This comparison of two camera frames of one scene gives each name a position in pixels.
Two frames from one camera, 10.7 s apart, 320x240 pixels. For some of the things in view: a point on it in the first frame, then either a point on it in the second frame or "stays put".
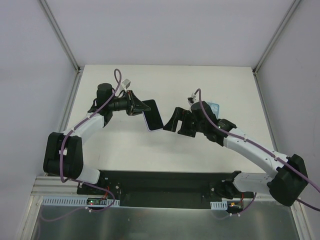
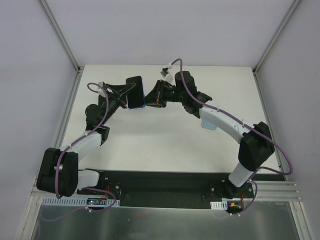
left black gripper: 130,103 -> 111,94
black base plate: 161,189 stays put
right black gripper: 187,123 -> 161,92
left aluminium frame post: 60,36 stays put
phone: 152,117 -> 135,98
